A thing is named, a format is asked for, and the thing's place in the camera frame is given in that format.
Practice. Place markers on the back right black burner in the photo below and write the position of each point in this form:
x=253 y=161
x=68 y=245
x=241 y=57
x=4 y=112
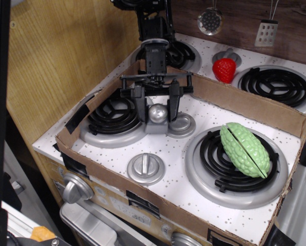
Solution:
x=277 y=83

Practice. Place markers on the brown cardboard barrier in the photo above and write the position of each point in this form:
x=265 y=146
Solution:
x=202 y=194

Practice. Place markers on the back left black burner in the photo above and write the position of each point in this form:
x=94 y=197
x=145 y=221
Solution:
x=159 y=53

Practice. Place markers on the lower silver stovetop knob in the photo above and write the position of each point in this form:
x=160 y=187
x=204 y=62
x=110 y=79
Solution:
x=146 y=169

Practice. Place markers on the silver stovetop knob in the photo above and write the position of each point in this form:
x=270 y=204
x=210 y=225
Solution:
x=229 y=53
x=183 y=126
x=146 y=169

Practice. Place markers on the silver front panel knob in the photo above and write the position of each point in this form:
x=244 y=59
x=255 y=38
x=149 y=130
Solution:
x=76 y=189

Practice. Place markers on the front left black burner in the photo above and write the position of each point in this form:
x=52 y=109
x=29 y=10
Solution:
x=115 y=115

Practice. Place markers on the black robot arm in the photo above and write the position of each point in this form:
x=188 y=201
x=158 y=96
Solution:
x=154 y=20

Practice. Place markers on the hanging silver spatula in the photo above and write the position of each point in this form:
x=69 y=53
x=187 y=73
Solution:
x=267 y=30

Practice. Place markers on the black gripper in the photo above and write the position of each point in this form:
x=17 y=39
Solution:
x=156 y=81

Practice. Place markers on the back silver stovetop knob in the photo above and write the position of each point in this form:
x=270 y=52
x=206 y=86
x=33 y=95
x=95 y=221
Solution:
x=229 y=53

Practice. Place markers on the hanging silver strainer ladle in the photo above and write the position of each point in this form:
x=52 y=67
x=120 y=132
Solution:
x=210 y=20

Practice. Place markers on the silver oven door handle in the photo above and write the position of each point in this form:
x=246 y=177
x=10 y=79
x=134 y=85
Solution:
x=97 y=226

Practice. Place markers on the green bitter melon toy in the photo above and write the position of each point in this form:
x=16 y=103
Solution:
x=245 y=150

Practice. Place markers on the grey pepper shaker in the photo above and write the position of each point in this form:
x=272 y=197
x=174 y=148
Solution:
x=157 y=119

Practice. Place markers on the red toy strawberry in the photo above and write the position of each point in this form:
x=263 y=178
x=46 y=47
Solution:
x=224 y=70

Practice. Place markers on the upper silver stovetop knob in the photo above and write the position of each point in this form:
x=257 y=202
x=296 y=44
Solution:
x=183 y=126

